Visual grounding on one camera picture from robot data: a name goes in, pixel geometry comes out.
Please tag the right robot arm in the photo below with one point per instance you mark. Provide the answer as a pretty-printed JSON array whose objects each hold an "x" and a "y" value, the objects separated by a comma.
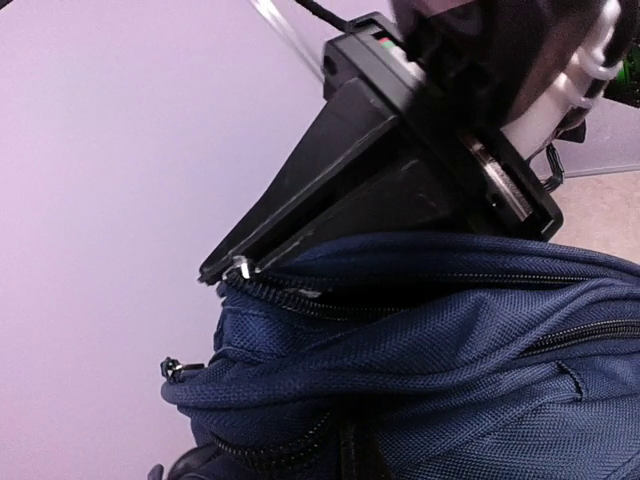
[{"x": 532, "y": 69}]

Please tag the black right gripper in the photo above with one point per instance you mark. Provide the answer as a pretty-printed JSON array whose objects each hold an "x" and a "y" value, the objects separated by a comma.
[{"x": 386, "y": 153}]

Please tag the navy blue student backpack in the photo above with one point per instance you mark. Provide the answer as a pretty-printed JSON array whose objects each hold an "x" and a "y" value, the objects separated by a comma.
[{"x": 417, "y": 356}]

